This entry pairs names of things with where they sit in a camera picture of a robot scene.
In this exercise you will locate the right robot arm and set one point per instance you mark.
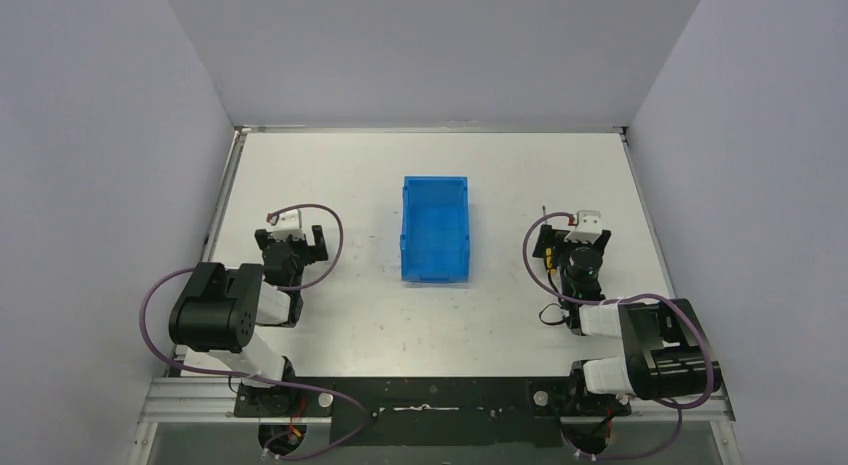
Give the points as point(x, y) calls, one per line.
point(666, 356)

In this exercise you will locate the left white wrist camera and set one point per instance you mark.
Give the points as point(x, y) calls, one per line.
point(286, 225)

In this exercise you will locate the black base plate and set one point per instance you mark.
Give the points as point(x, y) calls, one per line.
point(441, 411)

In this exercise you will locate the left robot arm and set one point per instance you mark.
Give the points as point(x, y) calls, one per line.
point(220, 309)

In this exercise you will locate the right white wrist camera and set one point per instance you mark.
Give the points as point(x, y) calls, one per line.
point(587, 229)

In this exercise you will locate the aluminium front rail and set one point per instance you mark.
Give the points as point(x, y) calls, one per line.
point(209, 400)

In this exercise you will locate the blue plastic bin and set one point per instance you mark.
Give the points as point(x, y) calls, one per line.
point(435, 242)

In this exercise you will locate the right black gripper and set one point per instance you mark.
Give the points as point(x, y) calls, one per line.
point(549, 237)

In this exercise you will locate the black yellow screwdriver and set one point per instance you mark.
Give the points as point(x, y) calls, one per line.
point(546, 240)

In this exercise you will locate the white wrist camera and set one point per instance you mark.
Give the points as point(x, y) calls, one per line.
point(587, 229)
point(286, 225)

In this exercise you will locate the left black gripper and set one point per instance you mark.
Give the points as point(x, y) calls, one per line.
point(291, 244)

